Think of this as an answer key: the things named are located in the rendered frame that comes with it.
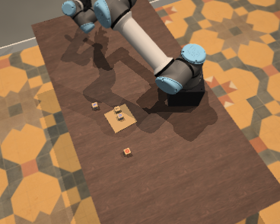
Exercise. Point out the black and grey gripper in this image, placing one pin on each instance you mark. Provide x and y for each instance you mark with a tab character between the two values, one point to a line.
86	2

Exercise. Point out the tan letter block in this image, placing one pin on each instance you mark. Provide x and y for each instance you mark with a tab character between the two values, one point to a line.
127	152
117	110
94	105
120	116

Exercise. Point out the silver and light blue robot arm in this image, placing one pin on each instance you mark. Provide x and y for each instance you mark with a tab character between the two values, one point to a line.
171	75

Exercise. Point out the tan flat mat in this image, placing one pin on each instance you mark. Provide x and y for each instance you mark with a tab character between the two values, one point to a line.
119	125

